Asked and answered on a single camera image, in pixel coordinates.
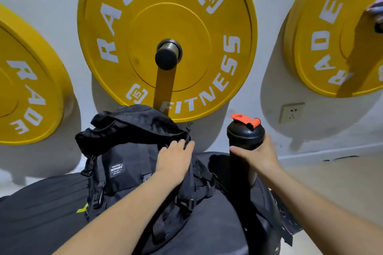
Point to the person's right hand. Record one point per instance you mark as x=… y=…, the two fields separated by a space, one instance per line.
x=263 y=159

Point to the person's left hand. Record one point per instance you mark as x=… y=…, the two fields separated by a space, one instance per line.
x=173 y=163

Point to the person's left fingers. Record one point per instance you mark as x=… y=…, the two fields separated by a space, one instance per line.
x=179 y=145

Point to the person's right thumb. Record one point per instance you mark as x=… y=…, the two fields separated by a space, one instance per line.
x=242 y=153

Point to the black shaker bottle red lid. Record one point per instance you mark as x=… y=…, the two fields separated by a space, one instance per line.
x=245 y=135

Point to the black backpack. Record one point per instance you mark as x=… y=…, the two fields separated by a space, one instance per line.
x=125 y=156

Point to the person's right forearm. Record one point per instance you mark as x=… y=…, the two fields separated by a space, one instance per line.
x=323 y=216

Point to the person's left forearm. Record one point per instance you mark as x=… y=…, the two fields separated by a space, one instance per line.
x=119 y=222

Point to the yellow weight plate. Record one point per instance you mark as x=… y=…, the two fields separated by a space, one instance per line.
x=326 y=54
x=27 y=90
x=191 y=9

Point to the black padded bench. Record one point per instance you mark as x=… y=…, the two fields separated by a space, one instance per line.
x=36 y=219

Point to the white wall socket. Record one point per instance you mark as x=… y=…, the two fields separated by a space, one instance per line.
x=291 y=113

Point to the steel wall peg black cap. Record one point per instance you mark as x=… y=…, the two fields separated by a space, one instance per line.
x=379 y=27
x=167 y=54

